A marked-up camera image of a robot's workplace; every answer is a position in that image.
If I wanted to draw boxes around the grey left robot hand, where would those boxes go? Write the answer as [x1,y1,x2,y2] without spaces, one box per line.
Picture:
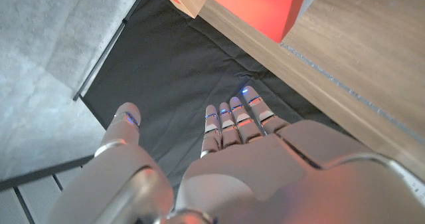
[48,85,425,224]

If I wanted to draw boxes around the red and white box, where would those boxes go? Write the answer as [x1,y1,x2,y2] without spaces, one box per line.
[195,0,327,45]

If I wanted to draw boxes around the black backdrop stand pole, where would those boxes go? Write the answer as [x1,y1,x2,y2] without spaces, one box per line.
[72,0,151,102]

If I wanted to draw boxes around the grey perforated panel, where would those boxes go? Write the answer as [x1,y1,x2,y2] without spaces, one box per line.
[0,156,94,224]

